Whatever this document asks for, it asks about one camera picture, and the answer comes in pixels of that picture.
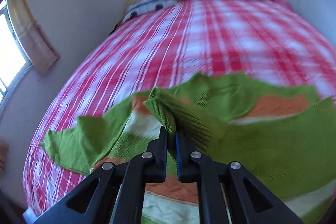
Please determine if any green orange knit sweater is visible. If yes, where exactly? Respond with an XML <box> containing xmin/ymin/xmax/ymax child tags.
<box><xmin>41</xmin><ymin>73</ymin><xmax>335</xmax><ymax>223</ymax></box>

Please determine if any red white plaid bedspread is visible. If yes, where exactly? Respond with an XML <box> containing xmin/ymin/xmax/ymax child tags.
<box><xmin>23</xmin><ymin>0</ymin><xmax>335</xmax><ymax>214</ymax></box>

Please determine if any beige side window curtain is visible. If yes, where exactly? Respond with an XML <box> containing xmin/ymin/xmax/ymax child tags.
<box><xmin>7</xmin><ymin>0</ymin><xmax>60</xmax><ymax>75</ymax></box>

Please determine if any side window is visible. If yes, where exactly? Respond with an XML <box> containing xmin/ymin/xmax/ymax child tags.
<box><xmin>0</xmin><ymin>0</ymin><xmax>31</xmax><ymax>107</ymax></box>

